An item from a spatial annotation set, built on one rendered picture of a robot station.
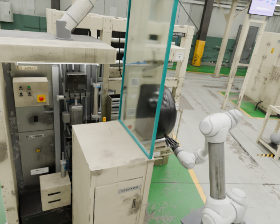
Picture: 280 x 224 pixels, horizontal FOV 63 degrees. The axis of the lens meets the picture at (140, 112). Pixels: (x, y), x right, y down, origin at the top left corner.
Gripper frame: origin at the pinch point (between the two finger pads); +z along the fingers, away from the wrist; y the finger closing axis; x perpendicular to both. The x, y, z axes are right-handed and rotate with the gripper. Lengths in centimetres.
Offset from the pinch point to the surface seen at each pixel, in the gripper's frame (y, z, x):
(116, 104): 31, 60, -4
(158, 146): 0.5, 7.6, 17.6
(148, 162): 53, -55, -29
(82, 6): 71, 60, -98
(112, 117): 33, 60, 13
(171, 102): -3.8, 10.7, -31.4
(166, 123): 2.6, 1.9, -14.4
